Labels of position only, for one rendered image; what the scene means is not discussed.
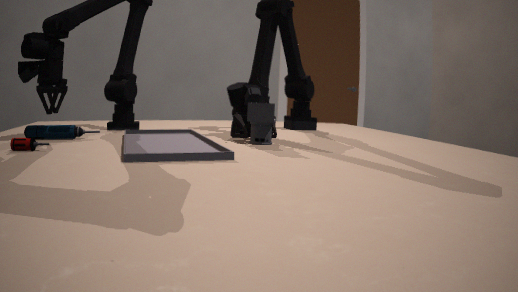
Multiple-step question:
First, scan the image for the grey metal bracket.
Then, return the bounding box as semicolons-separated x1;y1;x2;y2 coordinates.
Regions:
247;102;276;123

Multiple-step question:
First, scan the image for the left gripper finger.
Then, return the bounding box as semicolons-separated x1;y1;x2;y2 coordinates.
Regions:
272;121;277;138
231;115;248;138

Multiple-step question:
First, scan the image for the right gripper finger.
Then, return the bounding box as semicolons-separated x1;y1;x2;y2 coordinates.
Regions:
36;88;60;114
47;88;68;113

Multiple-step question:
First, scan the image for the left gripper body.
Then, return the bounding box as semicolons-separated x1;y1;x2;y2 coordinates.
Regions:
235;112;251;137

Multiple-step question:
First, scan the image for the blue electric screwdriver barrel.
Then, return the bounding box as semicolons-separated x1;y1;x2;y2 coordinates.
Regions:
24;125;100;139

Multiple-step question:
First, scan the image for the red hand screwdriver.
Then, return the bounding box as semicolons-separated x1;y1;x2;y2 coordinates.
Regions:
10;137;48;151

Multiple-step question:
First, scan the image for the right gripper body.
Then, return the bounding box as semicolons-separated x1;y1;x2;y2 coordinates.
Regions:
36;59;68;88

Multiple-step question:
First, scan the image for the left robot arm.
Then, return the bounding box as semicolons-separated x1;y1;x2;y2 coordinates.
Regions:
227;0;317;122

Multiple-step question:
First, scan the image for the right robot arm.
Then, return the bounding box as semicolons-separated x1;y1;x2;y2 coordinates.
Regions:
18;0;153;128

